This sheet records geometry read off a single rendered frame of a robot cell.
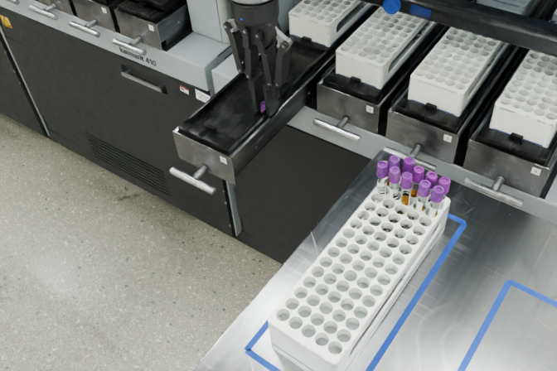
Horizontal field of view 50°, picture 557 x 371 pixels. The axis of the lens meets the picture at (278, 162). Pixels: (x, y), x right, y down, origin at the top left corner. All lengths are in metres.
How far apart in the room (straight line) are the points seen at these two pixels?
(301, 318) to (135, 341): 1.10
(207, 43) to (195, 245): 0.75
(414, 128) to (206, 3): 0.56
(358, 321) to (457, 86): 0.50
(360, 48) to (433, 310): 0.55
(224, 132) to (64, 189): 1.24
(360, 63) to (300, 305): 0.53
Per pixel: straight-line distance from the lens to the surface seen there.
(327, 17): 1.23
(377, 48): 1.15
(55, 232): 2.11
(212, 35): 1.41
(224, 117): 1.10
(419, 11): 1.04
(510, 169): 1.07
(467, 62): 1.14
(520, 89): 1.09
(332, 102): 1.15
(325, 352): 0.71
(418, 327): 0.80
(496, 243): 0.90
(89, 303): 1.90
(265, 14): 0.94
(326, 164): 1.28
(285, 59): 0.99
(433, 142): 1.09
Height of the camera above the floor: 1.52
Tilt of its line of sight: 45 degrees down
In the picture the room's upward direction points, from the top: 5 degrees counter-clockwise
